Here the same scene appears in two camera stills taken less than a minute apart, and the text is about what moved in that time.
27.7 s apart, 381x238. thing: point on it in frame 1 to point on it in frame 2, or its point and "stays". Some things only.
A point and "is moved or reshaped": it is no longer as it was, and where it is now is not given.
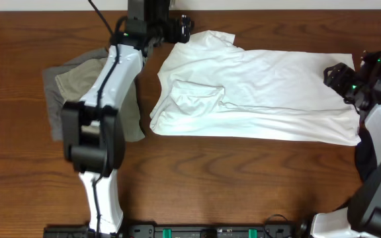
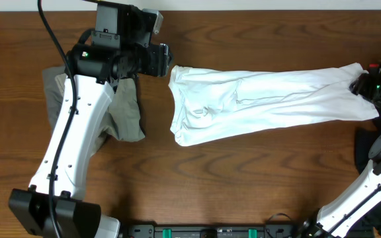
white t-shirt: x=210 y=86 is moved or reshaped
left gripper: x=174 y=26 to x=159 y=65
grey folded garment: x=55 y=100 stays
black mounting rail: x=178 y=231 stays
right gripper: x=342 y=73 to x=363 y=84
